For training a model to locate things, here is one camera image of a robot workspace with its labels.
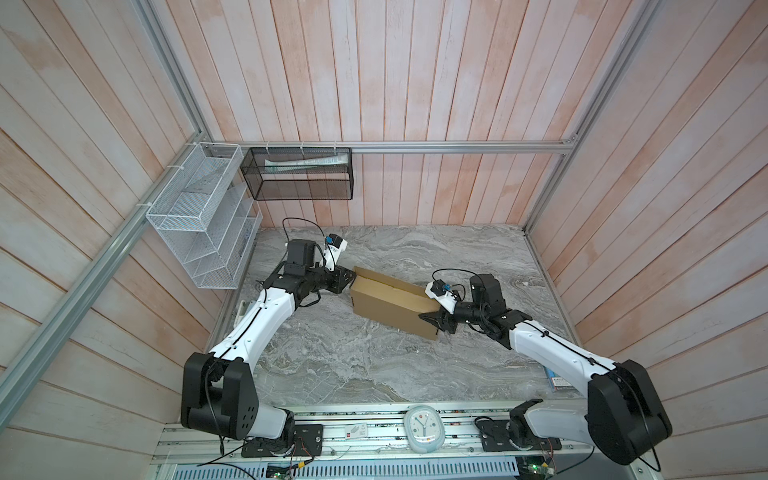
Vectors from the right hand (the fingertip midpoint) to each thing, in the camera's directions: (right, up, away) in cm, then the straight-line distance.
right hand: (425, 306), depth 83 cm
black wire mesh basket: (-41, +44, +20) cm, 64 cm away
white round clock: (-2, -29, -10) cm, 31 cm away
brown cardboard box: (-10, +1, -2) cm, 10 cm away
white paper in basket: (-46, +42, +6) cm, 62 cm away
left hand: (-21, +8, -1) cm, 22 cm away
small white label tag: (-19, -30, -9) cm, 37 cm away
